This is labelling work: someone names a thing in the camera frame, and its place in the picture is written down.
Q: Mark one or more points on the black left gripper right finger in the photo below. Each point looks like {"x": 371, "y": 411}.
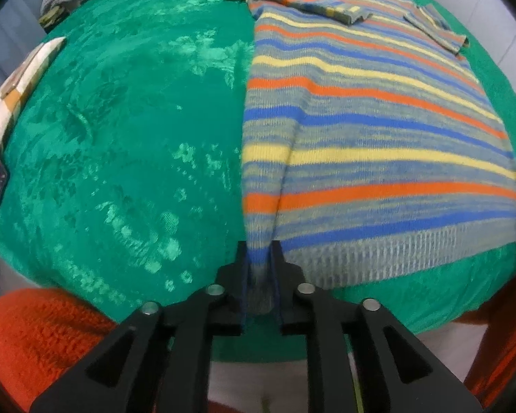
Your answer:
{"x": 360, "y": 357}

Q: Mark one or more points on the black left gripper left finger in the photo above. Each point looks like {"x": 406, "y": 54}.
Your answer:
{"x": 158, "y": 359}

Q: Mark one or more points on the striped knit sweater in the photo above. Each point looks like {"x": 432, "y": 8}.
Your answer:
{"x": 369, "y": 147}

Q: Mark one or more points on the orange fuzzy garment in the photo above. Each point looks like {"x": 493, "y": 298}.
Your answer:
{"x": 43, "y": 333}

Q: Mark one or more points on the green floral bedspread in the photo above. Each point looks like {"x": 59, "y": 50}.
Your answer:
{"x": 126, "y": 173}

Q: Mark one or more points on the orange checkered folded cloth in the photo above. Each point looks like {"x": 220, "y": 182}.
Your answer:
{"x": 16, "y": 90}

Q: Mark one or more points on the blue-grey curtain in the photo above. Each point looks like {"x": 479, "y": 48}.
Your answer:
{"x": 20, "y": 32}

